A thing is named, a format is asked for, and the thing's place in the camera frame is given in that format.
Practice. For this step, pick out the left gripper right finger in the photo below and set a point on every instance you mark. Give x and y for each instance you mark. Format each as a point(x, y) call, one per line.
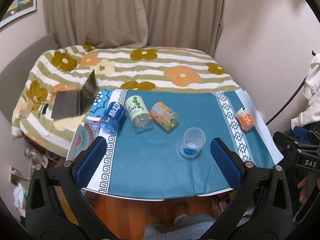
point(261, 207)

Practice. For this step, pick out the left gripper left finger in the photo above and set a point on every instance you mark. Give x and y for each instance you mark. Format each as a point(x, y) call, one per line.
point(45, 218)

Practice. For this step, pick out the white plastic cup blue label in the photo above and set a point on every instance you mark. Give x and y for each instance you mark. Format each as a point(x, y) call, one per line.
point(193, 141)

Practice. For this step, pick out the right hand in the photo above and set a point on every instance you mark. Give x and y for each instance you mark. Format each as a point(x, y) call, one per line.
point(303, 186)

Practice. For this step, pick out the white garment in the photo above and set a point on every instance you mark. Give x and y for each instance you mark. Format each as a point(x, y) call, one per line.
point(311, 93)

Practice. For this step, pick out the orange cartoon drink bottle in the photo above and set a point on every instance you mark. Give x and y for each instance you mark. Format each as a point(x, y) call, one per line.
point(245, 119)

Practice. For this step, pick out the blue label water bottle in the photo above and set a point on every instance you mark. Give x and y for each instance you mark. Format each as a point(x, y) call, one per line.
point(111, 120)

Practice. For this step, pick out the black laptop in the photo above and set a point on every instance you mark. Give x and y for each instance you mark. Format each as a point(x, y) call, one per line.
point(72, 103)

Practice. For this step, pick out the blue patterned tablecloth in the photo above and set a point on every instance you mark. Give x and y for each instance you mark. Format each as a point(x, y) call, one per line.
point(148, 165)

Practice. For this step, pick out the white green-label bottle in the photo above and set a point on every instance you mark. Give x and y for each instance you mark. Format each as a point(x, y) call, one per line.
point(137, 111)

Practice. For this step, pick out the yellow orange-label bottle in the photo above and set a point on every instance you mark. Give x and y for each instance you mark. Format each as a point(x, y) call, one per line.
point(164, 116)

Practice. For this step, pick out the grey bed headboard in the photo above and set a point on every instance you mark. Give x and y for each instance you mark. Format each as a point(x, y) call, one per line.
point(15, 74)

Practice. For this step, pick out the floral striped bed quilt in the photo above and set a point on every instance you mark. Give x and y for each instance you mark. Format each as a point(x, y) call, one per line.
point(163, 69)

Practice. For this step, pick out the beige curtain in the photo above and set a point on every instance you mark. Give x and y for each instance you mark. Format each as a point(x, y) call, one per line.
point(194, 24)

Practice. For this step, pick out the framed wall picture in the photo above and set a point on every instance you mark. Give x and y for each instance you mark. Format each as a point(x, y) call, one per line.
point(17, 9)

